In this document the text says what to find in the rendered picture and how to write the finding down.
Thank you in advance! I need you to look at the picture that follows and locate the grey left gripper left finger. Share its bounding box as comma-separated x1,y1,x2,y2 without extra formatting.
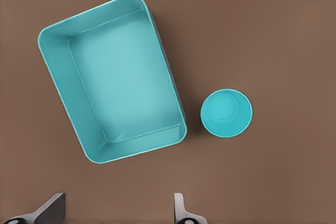
2,192,66,224

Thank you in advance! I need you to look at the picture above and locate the teal rectangular box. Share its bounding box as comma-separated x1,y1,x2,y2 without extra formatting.
37,0,187,165

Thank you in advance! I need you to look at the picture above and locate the teal cup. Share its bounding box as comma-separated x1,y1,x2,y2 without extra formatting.
200,89,253,138

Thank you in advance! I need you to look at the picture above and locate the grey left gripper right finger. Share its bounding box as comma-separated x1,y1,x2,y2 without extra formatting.
174,193,207,224

